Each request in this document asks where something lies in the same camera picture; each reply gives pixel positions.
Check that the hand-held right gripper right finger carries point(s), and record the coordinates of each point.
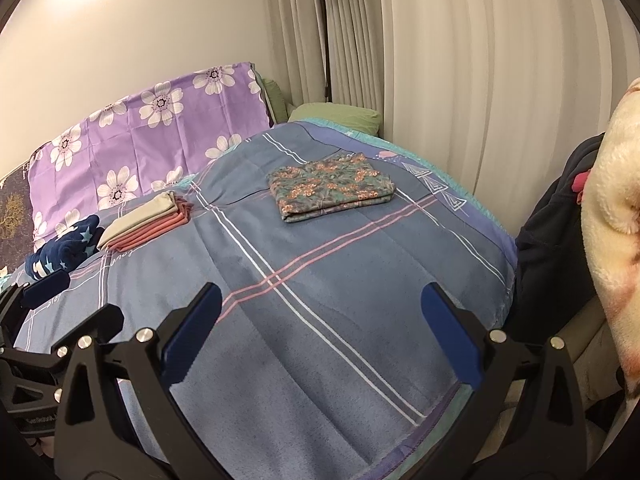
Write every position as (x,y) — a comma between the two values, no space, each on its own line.
(450,340)

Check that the floral print shirt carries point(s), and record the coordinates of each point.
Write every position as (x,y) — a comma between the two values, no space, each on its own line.
(330,185)

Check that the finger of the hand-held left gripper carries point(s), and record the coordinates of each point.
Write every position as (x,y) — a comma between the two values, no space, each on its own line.
(45,287)
(97,322)

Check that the folded beige and pink cloths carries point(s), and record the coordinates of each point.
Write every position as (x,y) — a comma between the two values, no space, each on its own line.
(135,217)

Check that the cream pleated curtain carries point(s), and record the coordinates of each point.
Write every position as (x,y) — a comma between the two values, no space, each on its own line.
(475,60)

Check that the dark garment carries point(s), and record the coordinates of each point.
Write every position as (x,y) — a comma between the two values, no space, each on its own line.
(555,260)

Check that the pink folded cloth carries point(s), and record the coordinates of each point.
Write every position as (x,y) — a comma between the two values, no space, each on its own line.
(160,227)

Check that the purple floral pillow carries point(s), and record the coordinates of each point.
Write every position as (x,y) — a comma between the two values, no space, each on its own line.
(125,135)

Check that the navy star print blanket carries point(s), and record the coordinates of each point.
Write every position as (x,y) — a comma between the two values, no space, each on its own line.
(60,250)

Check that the cream fleece blanket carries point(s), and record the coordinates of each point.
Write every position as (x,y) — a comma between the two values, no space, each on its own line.
(615,210)

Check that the dark tree print pillow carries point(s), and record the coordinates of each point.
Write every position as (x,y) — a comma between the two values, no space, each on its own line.
(12,215)

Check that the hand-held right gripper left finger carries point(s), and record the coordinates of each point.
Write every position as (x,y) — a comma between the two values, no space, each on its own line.
(195,330)

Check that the blue plaid bed sheet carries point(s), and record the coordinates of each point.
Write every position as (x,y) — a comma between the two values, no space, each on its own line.
(300,310)

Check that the green pillow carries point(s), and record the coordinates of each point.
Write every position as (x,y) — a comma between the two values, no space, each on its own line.
(340,115)
(274,95)

